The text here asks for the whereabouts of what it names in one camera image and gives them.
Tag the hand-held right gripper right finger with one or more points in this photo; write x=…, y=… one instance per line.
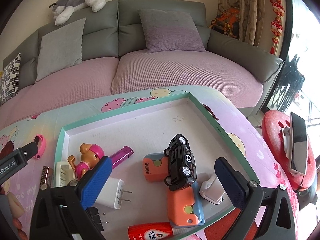
x=228, y=182

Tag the black metal rack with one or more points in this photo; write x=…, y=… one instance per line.
x=287, y=85

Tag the pink sofa cover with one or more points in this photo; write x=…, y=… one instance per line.
x=175, y=72

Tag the patterned beige curtain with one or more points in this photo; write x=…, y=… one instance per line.
x=252, y=10

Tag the white phone stand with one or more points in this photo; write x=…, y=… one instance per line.
x=286, y=140

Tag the white tray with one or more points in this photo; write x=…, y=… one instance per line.
x=150, y=130

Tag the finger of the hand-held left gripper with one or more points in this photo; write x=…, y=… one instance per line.
x=31, y=148

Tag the white charger plug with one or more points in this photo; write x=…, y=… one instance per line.
x=112, y=192

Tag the toy dog with pink hat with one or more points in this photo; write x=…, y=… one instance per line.
x=91, y=152

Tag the red hanging ornament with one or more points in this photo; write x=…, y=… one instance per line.
x=276, y=7

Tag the black smartphone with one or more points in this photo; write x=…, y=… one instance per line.
x=298, y=145

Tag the grey purple cushion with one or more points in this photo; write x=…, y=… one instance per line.
x=170, y=30

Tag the grey sofa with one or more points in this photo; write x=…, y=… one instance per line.
x=125, y=12

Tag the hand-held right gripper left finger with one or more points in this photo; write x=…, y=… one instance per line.
x=97, y=180

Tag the grey white husky plush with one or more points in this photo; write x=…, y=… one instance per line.
x=75, y=2

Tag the magenta lighter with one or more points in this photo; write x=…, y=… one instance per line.
x=120, y=156

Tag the white smartwatch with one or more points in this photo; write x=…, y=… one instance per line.
x=212, y=190

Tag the black charger plug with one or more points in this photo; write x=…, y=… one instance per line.
x=96, y=217

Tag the black white patterned pillow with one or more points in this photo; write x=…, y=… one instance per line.
x=8, y=80

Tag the red round stool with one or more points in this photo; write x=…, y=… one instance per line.
x=272, y=135

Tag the printed blanket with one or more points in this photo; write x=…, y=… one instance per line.
x=257, y=155

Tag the light grey cushion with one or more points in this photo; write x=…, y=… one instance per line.
x=60, y=47

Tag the red white bottle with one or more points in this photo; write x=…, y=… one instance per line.
x=147, y=232

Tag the cream hair claw clip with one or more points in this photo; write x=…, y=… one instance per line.
x=62, y=173

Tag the orange backpack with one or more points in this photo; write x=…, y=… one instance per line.
x=227, y=20

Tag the black toy car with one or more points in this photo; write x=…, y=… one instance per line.
x=180, y=160

